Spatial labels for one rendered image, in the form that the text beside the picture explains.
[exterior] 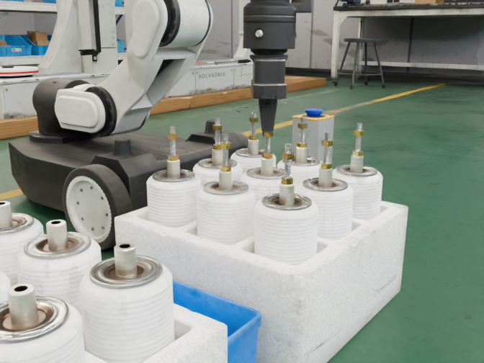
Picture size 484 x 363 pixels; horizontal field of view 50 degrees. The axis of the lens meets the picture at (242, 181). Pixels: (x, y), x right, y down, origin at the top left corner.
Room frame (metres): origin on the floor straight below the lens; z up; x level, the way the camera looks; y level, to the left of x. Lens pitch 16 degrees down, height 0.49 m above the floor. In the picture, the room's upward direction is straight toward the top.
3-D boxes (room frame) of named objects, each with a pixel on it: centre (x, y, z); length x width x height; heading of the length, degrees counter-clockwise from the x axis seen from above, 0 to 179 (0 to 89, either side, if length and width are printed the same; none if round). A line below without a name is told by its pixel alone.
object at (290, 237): (0.75, -0.07, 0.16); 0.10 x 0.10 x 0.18
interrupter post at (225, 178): (0.82, 0.03, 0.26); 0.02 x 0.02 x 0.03
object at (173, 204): (0.89, 0.12, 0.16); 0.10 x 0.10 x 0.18
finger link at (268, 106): (0.90, -0.04, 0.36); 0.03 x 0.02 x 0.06; 91
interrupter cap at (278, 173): (0.91, -0.05, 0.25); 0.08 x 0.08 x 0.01
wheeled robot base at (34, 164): (1.52, 0.38, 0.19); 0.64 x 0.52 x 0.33; 54
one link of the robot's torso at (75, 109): (1.54, 0.41, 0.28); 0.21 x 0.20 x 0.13; 54
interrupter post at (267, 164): (0.91, -0.05, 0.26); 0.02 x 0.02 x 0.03
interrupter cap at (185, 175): (0.89, 0.12, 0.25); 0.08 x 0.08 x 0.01
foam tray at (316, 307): (0.91, -0.05, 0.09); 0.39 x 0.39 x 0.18; 52
